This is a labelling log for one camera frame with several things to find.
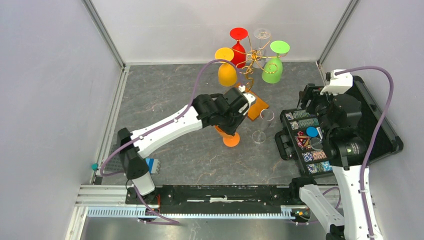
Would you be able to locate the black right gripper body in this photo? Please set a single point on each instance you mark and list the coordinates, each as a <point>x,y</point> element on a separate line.
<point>319,103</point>

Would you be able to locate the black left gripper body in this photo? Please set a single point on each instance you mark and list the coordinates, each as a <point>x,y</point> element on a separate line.
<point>232,121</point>

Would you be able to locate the orange wine glass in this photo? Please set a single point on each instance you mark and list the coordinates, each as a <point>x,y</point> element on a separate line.
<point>228,140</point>

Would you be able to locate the yellow wine glass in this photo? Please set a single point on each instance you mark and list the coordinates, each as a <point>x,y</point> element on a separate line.
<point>227,75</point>

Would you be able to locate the clear champagne flute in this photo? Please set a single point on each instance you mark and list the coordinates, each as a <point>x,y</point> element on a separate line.
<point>266,118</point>

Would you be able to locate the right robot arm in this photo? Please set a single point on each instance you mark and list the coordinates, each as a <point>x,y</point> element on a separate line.
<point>344,172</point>

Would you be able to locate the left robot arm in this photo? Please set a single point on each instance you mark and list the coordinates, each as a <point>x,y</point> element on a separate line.
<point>136,145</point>

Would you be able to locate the green wine glass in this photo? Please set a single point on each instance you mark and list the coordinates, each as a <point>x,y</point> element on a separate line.
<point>273,69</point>

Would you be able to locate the clear wine glass on rack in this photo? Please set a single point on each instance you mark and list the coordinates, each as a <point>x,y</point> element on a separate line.
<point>262,37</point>

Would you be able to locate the red wine glass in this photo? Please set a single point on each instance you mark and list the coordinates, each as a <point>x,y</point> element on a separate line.
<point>238,34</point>

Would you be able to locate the playing card deck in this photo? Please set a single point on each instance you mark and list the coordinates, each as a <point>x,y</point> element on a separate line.
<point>320,132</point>

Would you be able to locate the blue dealer chip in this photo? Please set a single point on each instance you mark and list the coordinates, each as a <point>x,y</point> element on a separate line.
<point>312,132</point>

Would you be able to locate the black poker chip case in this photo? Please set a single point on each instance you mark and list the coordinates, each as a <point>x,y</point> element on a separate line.
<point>293,143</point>

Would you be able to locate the blue green toy brick block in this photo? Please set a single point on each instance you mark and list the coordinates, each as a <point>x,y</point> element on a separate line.
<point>153,165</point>

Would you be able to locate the grey lego baseplate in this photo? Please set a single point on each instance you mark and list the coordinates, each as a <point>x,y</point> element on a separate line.
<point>114,165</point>

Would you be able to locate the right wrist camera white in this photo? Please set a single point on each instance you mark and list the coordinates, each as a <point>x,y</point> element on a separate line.
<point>339,83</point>

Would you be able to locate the gold wire rack wooden base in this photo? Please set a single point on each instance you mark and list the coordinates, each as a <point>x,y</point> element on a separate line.
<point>248,69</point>

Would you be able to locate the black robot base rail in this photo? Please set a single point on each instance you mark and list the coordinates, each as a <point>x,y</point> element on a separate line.
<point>219,199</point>

